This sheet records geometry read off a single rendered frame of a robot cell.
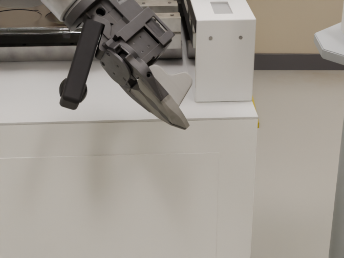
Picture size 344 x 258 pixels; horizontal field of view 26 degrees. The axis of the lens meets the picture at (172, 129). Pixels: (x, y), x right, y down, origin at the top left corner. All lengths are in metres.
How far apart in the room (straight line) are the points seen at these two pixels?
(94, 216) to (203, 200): 0.18
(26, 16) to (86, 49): 0.47
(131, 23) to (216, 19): 0.23
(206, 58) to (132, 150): 0.19
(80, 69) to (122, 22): 0.09
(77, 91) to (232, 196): 0.39
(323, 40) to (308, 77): 2.08
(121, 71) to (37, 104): 0.28
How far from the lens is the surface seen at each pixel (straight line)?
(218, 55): 1.19
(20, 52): 1.42
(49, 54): 1.41
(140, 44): 0.98
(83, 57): 0.97
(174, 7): 1.43
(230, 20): 1.17
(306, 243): 2.36
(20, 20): 1.40
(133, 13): 1.00
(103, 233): 1.26
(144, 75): 0.94
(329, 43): 1.52
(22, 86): 1.31
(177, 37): 1.36
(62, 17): 0.99
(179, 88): 0.97
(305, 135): 3.03
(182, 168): 1.20
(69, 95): 0.95
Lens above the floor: 1.30
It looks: 25 degrees down
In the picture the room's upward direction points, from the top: straight up
